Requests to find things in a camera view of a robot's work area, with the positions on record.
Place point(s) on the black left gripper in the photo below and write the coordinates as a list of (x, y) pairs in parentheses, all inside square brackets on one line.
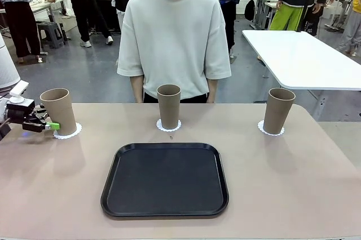
[(19, 113)]

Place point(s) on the brown paper cup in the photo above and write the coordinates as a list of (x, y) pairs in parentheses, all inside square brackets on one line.
[(168, 110), (277, 113), (60, 113)]

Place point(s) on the white scalloped paper coaster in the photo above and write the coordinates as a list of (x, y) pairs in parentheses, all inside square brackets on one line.
[(79, 130), (259, 125), (169, 130)]

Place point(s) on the person's left forearm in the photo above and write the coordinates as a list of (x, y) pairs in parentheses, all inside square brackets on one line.
[(213, 90)]

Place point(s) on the person's right forearm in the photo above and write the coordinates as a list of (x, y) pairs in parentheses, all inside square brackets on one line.
[(137, 90)]

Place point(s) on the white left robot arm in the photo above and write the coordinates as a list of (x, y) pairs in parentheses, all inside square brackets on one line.
[(2, 110)]

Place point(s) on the grey step stool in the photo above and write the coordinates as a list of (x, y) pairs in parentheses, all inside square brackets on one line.
[(50, 30)]

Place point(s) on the white background work table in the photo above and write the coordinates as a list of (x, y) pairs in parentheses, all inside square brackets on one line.
[(39, 3)]

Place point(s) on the bending bystander in black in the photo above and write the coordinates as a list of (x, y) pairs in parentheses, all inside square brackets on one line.
[(81, 3)]

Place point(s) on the black plastic tray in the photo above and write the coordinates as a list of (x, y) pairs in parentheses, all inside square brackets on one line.
[(175, 183)]

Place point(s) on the person's beige shirt torso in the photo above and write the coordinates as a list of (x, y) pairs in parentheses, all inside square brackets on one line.
[(172, 40)]

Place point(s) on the person's black trousers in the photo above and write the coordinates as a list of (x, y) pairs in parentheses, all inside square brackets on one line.
[(194, 99)]

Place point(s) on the black backpack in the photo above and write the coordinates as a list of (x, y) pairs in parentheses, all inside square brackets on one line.
[(249, 9)]

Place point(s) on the large white table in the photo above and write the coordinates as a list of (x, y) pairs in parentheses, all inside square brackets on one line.
[(296, 57)]

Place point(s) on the bystander in yellow top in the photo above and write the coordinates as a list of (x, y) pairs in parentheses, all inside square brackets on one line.
[(352, 26)]

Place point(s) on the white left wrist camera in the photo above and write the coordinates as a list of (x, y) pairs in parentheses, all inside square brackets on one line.
[(18, 90)]

